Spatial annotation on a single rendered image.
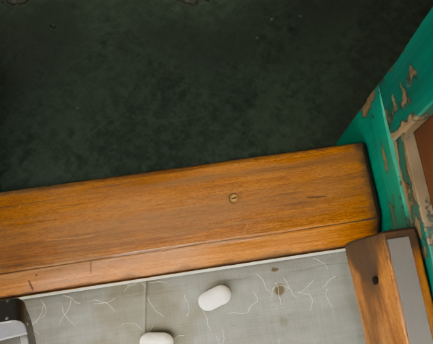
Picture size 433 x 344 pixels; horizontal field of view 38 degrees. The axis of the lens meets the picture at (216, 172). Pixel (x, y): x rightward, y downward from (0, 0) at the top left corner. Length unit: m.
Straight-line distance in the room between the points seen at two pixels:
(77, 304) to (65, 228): 0.09
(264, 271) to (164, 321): 0.13
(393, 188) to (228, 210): 0.18
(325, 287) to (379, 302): 0.10
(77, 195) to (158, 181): 0.09
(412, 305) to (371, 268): 0.06
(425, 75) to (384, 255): 0.18
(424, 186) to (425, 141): 0.05
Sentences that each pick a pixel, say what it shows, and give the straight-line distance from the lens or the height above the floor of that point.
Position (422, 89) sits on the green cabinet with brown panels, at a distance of 0.60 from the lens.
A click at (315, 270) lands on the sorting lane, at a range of 0.74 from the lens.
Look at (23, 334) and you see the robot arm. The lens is 0.61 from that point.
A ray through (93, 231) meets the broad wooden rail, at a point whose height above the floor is 0.76.
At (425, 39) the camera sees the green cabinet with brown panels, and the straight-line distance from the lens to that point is 0.58.
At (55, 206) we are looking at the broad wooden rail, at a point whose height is 0.76.
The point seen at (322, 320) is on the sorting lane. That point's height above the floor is 0.74.
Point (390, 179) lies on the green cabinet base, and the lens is 0.70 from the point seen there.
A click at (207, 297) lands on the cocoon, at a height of 0.76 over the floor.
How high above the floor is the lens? 1.47
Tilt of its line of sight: 75 degrees down
